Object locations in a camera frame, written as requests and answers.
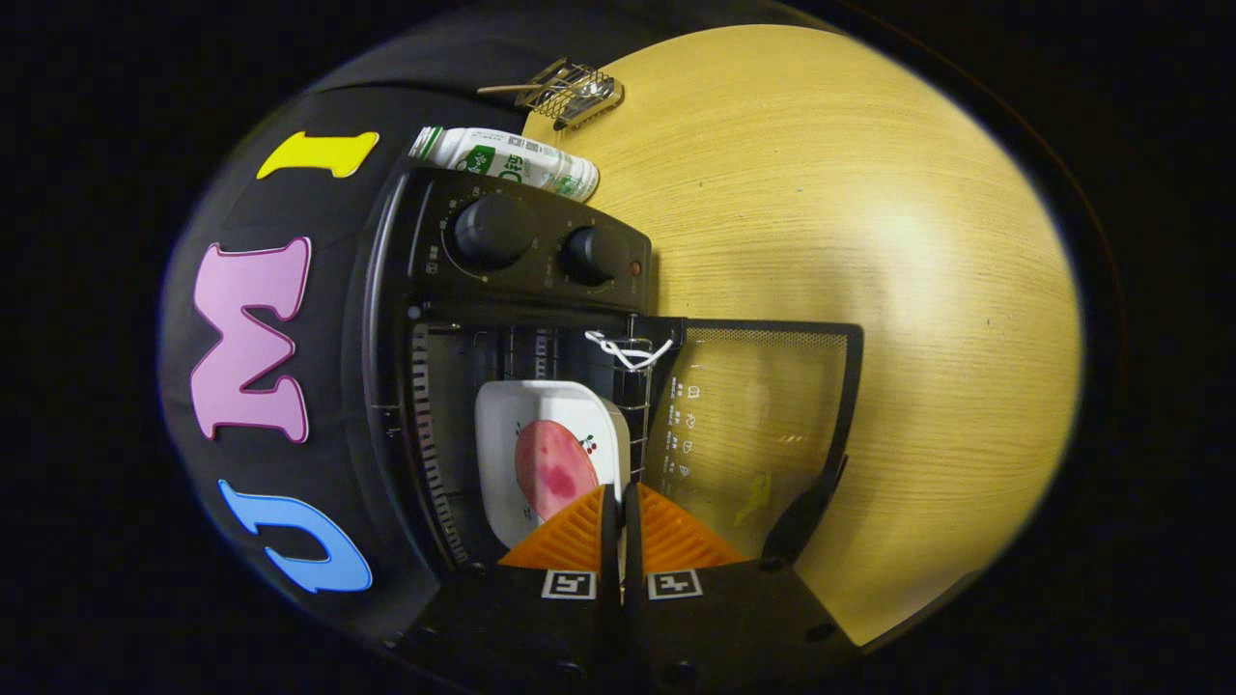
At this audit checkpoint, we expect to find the white square plate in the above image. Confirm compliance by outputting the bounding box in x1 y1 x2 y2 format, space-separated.
474 379 632 549

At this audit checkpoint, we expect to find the pink ham slice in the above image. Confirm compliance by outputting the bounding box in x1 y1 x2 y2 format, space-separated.
514 420 601 523

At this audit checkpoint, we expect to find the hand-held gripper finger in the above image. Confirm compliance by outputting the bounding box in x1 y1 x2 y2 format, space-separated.
391 483 625 681
624 481 865 683

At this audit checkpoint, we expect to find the metal wire basket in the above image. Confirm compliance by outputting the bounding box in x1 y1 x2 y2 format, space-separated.
517 58 626 131

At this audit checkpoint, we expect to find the white green drink bottle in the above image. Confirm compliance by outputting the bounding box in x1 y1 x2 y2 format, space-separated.
408 126 601 203

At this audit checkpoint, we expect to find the white string loop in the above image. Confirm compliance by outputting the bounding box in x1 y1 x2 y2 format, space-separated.
584 330 675 372

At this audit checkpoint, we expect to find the black backdrop cloth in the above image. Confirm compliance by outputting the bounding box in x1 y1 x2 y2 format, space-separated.
159 5 841 643

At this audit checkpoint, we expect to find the black toaster oven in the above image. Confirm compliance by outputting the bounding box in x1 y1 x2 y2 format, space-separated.
362 162 865 648

